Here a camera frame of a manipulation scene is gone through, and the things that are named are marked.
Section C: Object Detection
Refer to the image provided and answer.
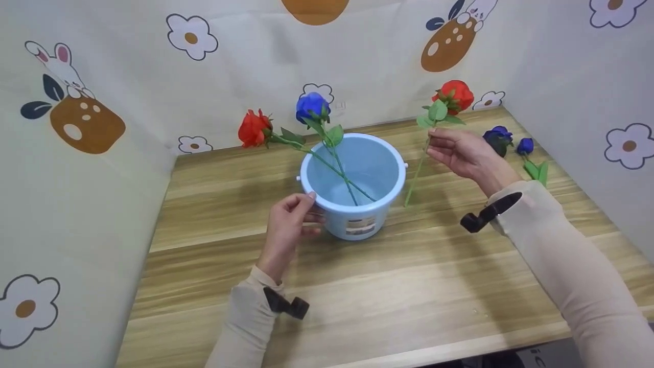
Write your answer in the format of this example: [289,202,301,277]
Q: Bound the person's right hand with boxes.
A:
[426,127,522,198]

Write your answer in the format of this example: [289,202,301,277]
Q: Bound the small blue artificial rose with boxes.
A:
[516,137,549,187]

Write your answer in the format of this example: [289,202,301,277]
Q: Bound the light blue plastic bucket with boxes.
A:
[297,133,408,241]

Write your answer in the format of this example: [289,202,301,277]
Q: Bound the person's left hand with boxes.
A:
[255,192,326,285]

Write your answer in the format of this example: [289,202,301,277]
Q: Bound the black wrist band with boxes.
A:
[460,192,523,234]
[263,286,311,321]

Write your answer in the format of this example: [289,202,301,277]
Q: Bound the red artificial rose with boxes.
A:
[238,109,377,202]
[404,80,475,208]

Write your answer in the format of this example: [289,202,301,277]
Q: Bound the dark blue artificial rose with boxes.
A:
[483,126,513,157]

